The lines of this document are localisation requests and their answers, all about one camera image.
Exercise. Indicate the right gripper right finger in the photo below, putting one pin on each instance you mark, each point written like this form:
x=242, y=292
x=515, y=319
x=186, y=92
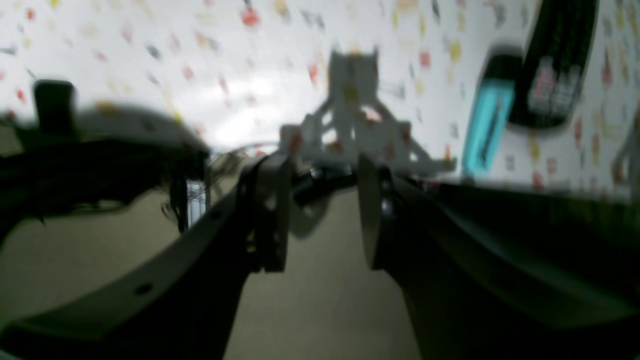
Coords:
x=498, y=275

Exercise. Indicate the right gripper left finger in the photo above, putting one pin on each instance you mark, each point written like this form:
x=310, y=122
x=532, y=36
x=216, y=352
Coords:
x=180, y=304

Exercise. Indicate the teal highlighter marker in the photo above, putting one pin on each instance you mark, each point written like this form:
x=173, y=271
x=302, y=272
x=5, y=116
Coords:
x=492, y=106

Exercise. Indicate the dark phone at table top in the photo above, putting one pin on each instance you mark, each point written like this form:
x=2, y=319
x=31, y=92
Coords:
x=54, y=101

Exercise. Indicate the black TV remote control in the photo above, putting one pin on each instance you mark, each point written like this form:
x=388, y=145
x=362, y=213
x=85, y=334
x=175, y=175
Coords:
x=552, y=74

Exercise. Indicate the terrazzo pattern table cloth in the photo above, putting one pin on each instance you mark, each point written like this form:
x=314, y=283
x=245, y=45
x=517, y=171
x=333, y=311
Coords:
x=326, y=80

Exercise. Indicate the aluminium rail at top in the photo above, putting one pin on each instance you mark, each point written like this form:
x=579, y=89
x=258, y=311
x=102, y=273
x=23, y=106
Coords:
x=86, y=178

